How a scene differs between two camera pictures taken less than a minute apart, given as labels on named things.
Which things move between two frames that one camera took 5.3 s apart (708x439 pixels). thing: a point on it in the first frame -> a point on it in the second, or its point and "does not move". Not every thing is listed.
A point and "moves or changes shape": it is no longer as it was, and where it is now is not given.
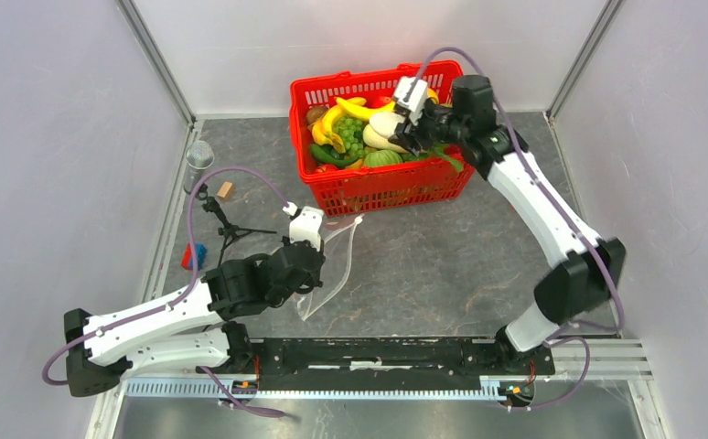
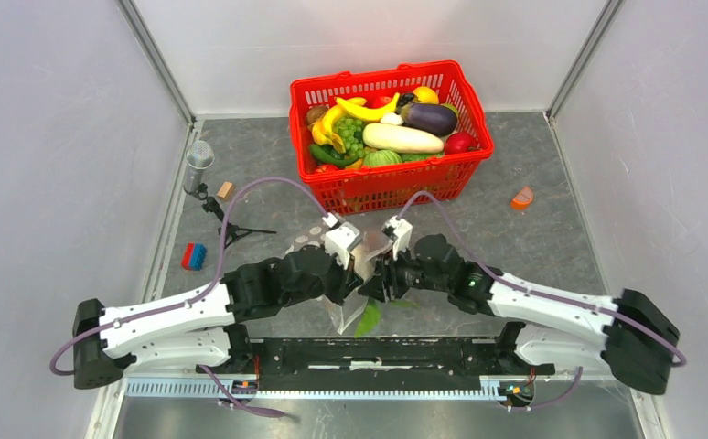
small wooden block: (226, 190) does not move
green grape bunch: (351, 133) does not move
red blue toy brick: (187, 256) does not move
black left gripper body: (279, 298) -> (334, 284)
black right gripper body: (433, 126) -> (405, 273)
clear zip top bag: (337, 257) moves or changes shape
